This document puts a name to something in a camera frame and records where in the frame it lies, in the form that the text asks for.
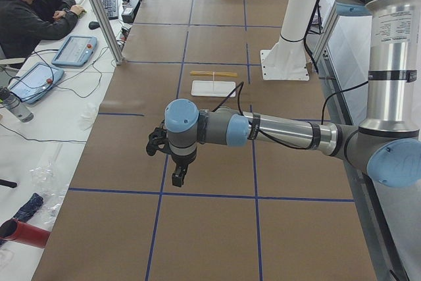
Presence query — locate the grey water bottle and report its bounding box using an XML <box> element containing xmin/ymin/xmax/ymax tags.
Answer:
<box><xmin>0</xmin><ymin>87</ymin><xmax>34</xmax><ymax>122</ymax></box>

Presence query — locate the black keyboard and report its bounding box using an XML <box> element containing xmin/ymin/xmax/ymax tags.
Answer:
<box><xmin>101</xmin><ymin>0</ymin><xmax>119</xmax><ymax>20</ymax></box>

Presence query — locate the person in black hoodie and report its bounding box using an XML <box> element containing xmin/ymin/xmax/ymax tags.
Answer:
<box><xmin>1</xmin><ymin>0</ymin><xmax>80</xmax><ymax>59</ymax></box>

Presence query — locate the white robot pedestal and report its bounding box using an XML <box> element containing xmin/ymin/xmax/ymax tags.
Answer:
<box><xmin>260</xmin><ymin>0</ymin><xmax>320</xmax><ymax>82</ymax></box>

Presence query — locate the clear plastic wrap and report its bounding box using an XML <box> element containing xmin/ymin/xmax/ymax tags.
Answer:
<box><xmin>30</xmin><ymin>161</ymin><xmax>70</xmax><ymax>230</ymax></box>

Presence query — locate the red cylinder tube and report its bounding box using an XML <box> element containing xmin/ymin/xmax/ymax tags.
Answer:
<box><xmin>1</xmin><ymin>218</ymin><xmax>50</xmax><ymax>248</ymax></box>

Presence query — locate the wooden towel rack white base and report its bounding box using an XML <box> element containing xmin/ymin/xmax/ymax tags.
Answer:
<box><xmin>189</xmin><ymin>71</ymin><xmax>238</xmax><ymax>98</ymax></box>

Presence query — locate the person's left hand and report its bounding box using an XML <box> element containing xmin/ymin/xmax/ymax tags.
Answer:
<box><xmin>70</xmin><ymin>5</ymin><xmax>86</xmax><ymax>16</ymax></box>

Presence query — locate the blue teach pendant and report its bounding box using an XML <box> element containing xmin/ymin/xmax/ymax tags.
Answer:
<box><xmin>51</xmin><ymin>36</ymin><xmax>97</xmax><ymax>67</ymax></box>
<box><xmin>9</xmin><ymin>63</ymin><xmax>64</xmax><ymax>104</ymax></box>

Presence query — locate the black power box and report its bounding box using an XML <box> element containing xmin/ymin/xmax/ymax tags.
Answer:
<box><xmin>121</xmin><ymin>0</ymin><xmax>141</xmax><ymax>24</ymax></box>

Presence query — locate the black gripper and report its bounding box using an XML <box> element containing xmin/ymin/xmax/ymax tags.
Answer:
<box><xmin>172</xmin><ymin>161</ymin><xmax>192</xmax><ymax>186</ymax></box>

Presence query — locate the person's right hand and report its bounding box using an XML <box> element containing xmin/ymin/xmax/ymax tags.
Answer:
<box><xmin>53</xmin><ymin>10</ymin><xmax>67</xmax><ymax>21</ymax></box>

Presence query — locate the crumpled white tissue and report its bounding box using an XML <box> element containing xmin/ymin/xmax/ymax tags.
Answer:
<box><xmin>78</xmin><ymin>103</ymin><xmax>98</xmax><ymax>130</ymax></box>

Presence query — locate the lower blue teach pendant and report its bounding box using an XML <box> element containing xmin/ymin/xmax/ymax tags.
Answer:
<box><xmin>9</xmin><ymin>63</ymin><xmax>64</xmax><ymax>104</ymax></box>

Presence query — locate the upper blue teach pendant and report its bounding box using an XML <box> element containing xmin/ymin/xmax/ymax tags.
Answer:
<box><xmin>51</xmin><ymin>36</ymin><xmax>97</xmax><ymax>67</ymax></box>

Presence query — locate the aluminium frame post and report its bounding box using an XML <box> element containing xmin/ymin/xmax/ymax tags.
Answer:
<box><xmin>89</xmin><ymin>0</ymin><xmax>124</xmax><ymax>66</ymax></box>

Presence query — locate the black computer mouse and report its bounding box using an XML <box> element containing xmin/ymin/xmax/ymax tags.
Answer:
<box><xmin>88</xmin><ymin>21</ymin><xmax>100</xmax><ymax>30</ymax></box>

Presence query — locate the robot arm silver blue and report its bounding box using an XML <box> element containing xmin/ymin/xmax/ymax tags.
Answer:
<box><xmin>147</xmin><ymin>0</ymin><xmax>420</xmax><ymax>188</ymax></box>

